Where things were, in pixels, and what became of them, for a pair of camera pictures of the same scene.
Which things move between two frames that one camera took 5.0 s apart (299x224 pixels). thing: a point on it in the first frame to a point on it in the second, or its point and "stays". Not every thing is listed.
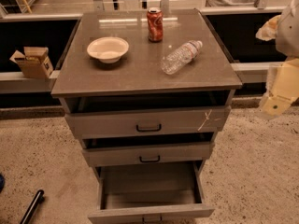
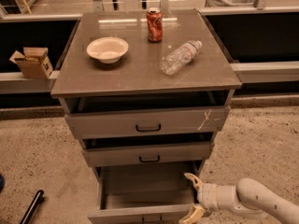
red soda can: (155, 21) stays
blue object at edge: (2, 182) stays
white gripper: (289, 33) to (207, 195)
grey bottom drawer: (149, 191) stays
